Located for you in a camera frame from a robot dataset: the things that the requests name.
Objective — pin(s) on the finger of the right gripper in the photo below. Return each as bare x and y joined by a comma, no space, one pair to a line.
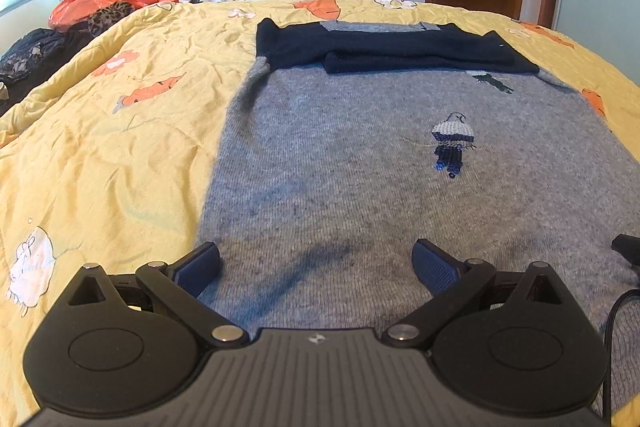
628,247

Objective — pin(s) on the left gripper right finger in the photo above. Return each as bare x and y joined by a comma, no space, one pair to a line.
455,286

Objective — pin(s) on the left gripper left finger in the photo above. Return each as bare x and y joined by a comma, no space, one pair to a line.
176,288

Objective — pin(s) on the grey and navy knit sweater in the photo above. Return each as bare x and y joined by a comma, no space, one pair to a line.
348,142

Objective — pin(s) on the dark patterned clothes at bedside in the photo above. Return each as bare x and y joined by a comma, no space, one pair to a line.
38,55

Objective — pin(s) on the yellow carrot print quilt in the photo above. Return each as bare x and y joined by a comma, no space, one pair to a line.
109,160

